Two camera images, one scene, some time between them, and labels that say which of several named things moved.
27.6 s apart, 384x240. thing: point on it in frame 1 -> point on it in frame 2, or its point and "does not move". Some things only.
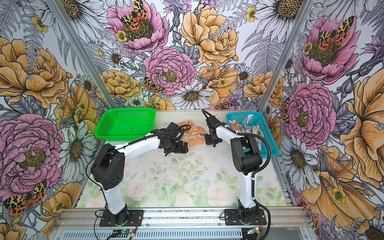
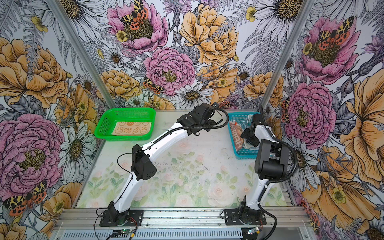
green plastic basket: [117, 124] does not move
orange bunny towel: [194, 136] -> [132, 128]
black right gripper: [209, 142] -> [245, 133]
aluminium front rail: [90, 217] does not move
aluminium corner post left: [91, 65] does not move
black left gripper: [178, 150] -> [208, 124]
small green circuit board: [126, 231] does not move
